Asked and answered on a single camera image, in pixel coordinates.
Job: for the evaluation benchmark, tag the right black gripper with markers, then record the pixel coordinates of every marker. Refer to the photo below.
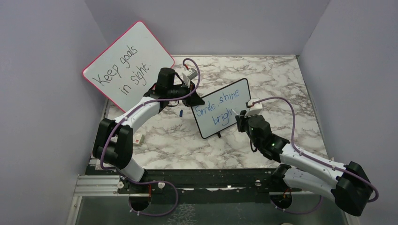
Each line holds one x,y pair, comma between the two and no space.
241,120

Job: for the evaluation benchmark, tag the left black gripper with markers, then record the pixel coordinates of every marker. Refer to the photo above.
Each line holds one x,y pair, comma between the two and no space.
194,100

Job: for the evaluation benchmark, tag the black framed whiteboard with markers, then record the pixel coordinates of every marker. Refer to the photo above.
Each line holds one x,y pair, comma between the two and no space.
216,114

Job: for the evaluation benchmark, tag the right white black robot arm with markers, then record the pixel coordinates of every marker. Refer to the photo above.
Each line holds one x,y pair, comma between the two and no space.
345,184

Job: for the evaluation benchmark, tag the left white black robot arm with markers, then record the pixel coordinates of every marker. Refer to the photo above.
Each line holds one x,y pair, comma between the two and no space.
113,145

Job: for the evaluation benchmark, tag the pink framed whiteboard with writing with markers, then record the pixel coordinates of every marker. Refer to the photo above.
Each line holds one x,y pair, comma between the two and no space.
129,66

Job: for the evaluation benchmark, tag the small white red box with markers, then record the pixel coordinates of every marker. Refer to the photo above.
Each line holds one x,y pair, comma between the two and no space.
138,139

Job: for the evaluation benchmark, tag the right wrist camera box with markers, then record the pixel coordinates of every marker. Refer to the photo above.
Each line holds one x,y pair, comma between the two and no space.
254,107

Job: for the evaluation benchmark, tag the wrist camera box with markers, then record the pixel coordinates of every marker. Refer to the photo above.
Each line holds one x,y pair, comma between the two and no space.
254,107
188,75

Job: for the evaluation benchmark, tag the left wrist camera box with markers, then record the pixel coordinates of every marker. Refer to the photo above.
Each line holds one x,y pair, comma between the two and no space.
188,75

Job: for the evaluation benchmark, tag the black aluminium mounting rail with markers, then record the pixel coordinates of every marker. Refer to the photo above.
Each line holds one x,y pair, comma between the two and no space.
202,186

